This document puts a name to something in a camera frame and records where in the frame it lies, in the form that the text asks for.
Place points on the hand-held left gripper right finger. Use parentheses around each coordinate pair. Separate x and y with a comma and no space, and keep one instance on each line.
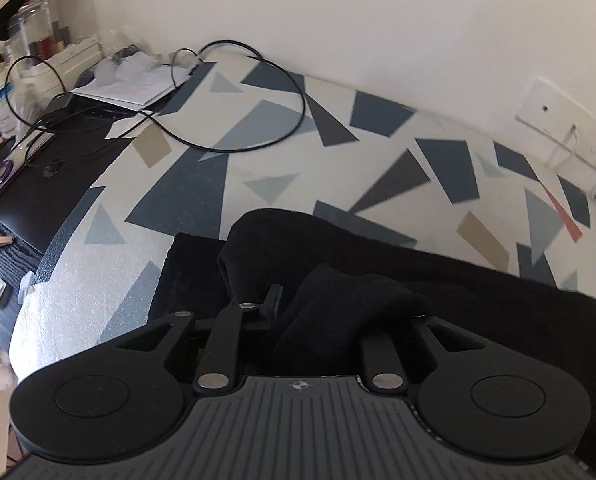
(384,360)

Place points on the black pants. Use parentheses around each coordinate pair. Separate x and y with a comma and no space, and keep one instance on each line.
(478,300)

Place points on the small brown flash drive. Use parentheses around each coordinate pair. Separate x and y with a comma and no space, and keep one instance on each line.
(0,242)

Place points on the geometric patterned table cover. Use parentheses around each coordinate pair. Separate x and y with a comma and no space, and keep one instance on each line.
(278,170)

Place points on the clear acrylic organizer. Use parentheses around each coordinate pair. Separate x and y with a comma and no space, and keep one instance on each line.
(57,25)

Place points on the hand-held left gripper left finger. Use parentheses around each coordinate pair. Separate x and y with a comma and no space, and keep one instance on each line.
(272,305)

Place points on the white bottle with teal label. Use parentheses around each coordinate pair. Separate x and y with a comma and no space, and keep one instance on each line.
(0,105)

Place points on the black desk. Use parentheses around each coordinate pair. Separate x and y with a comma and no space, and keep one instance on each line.
(52,200)

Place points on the white paper sheets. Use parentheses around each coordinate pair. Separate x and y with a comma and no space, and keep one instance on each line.
(132,82)

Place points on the white wall socket strip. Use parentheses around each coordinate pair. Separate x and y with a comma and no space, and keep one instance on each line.
(548,97)

